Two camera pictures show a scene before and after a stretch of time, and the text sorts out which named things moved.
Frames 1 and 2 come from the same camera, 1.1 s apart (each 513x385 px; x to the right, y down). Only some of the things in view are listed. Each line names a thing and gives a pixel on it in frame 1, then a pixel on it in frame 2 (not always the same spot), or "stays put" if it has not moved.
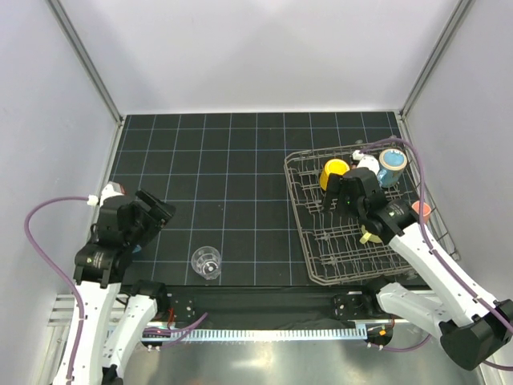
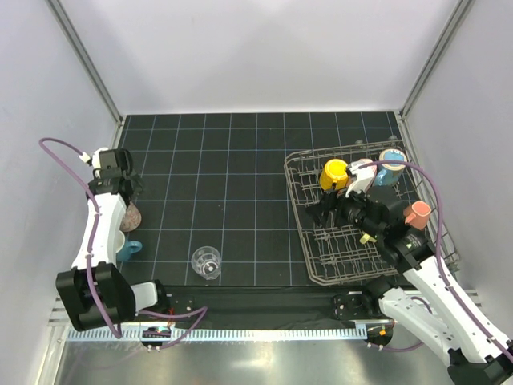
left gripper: [150, 212] to [131, 185]
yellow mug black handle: [333, 166] stays put
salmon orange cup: [427, 210] stays put
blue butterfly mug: [392, 163] stays put
